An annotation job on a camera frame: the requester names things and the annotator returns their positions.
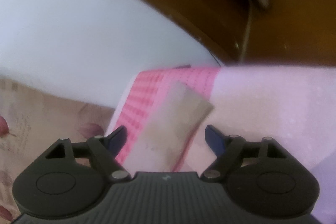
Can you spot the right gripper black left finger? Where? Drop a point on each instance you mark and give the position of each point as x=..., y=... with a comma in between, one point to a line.
x=69, y=178

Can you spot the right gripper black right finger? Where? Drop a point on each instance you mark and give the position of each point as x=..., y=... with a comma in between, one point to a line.
x=261, y=177

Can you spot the beige knit sweater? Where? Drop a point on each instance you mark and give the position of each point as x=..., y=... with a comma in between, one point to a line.
x=165, y=137

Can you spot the beige leaf print curtain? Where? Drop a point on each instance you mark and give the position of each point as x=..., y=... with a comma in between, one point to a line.
x=35, y=121

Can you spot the pink checked bed sheet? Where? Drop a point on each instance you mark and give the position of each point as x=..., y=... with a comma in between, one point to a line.
x=294, y=105

